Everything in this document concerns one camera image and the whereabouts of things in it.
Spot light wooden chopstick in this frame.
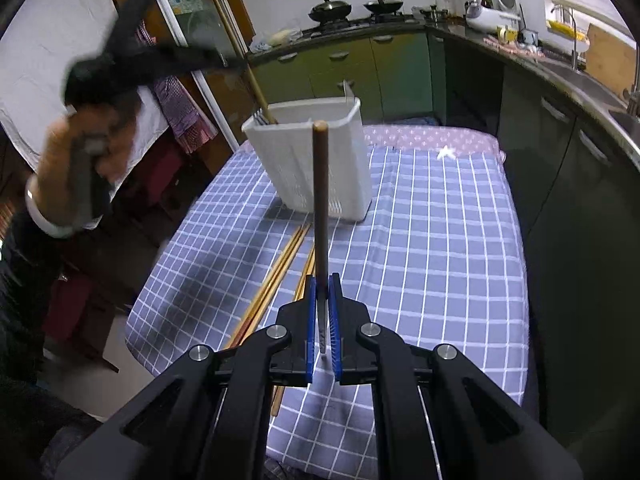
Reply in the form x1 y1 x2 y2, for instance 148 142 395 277
222 225 305 350
270 246 313 417
297 249 317 306
235 225 312 346

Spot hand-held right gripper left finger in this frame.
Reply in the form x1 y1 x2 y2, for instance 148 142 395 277
52 274 321 480

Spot white hanging sheet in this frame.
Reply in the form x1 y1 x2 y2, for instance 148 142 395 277
0 0 171 201

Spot green lower kitchen cabinets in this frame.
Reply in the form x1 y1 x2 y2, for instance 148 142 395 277
247 25 640 461

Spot plastic bag with food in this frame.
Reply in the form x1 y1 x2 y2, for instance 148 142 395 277
250 27 304 54

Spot glass sliding door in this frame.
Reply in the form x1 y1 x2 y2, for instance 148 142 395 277
154 0 252 152

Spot yellow sponge rack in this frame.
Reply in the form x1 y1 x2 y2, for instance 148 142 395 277
546 20 587 44

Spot wooden cutting board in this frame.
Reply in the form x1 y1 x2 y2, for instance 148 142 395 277
585 23 639 97

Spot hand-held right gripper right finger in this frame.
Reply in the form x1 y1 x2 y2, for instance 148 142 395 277
327 273 583 480

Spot tall steel faucet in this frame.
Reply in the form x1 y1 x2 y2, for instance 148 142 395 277
550 4 582 69

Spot wooden handled spoon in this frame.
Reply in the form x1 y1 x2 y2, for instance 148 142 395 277
312 121 333 353

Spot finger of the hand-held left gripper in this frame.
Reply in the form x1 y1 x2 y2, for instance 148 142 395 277
132 42 249 75
100 0 176 61

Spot dark stone kitchen countertop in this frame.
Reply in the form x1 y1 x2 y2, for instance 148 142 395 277
248 10 640 171

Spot pink patterned cloth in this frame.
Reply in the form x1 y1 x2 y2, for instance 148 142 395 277
362 124 502 159

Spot purple checked apron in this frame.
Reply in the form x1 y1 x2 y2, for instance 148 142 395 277
134 20 219 154

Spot white rice cooker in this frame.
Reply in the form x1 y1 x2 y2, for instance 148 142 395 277
465 2 522 32

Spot white plastic utensil holder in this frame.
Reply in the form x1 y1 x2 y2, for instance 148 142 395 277
241 80 375 223

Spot pink counter cloth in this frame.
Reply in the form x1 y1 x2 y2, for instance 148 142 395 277
482 35 544 57

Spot steel kitchen sink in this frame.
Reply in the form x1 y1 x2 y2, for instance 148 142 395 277
550 60 640 137

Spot black wok with handle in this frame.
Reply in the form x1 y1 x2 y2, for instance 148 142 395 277
362 0 405 19

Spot blue checked tablecloth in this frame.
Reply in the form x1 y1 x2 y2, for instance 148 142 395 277
125 132 531 480

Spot black wok with lid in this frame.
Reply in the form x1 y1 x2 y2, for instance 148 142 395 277
308 0 353 24

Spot gas stove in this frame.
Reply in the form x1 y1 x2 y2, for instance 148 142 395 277
300 12 426 34

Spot person's left hand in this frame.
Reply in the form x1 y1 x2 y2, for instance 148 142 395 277
37 102 137 222

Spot long wooden chopstick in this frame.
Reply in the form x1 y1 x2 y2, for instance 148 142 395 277
208 0 279 125

